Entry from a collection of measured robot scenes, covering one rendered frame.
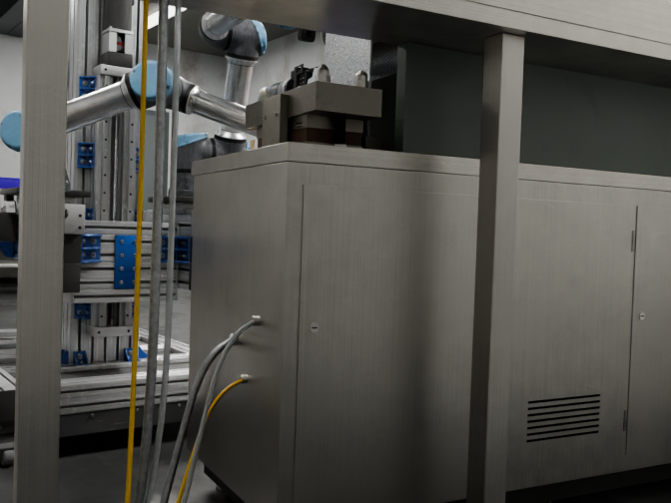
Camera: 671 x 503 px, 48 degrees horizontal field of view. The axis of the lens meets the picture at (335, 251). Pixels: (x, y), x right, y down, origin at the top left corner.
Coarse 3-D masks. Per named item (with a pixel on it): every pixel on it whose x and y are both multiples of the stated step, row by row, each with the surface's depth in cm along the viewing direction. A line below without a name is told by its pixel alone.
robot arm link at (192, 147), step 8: (184, 136) 261; (192, 136) 260; (200, 136) 262; (208, 136) 266; (184, 144) 260; (192, 144) 260; (200, 144) 262; (208, 144) 264; (184, 152) 260; (192, 152) 260; (200, 152) 262; (208, 152) 263; (184, 160) 260; (192, 160) 261; (184, 168) 261
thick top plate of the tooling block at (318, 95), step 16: (304, 96) 159; (320, 96) 154; (336, 96) 156; (352, 96) 158; (368, 96) 160; (256, 112) 183; (288, 112) 166; (304, 112) 158; (320, 112) 157; (336, 112) 156; (352, 112) 158; (368, 112) 160; (256, 128) 186
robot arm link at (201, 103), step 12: (192, 84) 231; (192, 96) 229; (204, 96) 230; (216, 96) 231; (168, 108) 230; (180, 108) 231; (192, 108) 230; (204, 108) 229; (216, 108) 229; (228, 108) 229; (240, 108) 230; (216, 120) 231; (228, 120) 230; (240, 120) 229; (252, 132) 230
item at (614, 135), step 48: (432, 48) 166; (432, 96) 167; (480, 96) 173; (528, 96) 180; (576, 96) 187; (624, 96) 195; (432, 144) 167; (528, 144) 180; (576, 144) 188; (624, 144) 196
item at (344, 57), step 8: (336, 40) 188; (344, 40) 184; (352, 40) 181; (360, 40) 177; (368, 40) 174; (328, 48) 192; (336, 48) 188; (344, 48) 184; (352, 48) 181; (360, 48) 177; (368, 48) 174; (328, 56) 192; (336, 56) 188; (344, 56) 184; (352, 56) 181; (360, 56) 177; (368, 56) 174; (328, 64) 192; (336, 64) 188; (344, 64) 184; (352, 64) 181; (360, 64) 177; (368, 64) 174; (336, 72) 188; (344, 72) 184; (352, 72) 180; (368, 72) 174; (336, 80) 188; (344, 80) 184; (352, 80) 180; (368, 80) 174
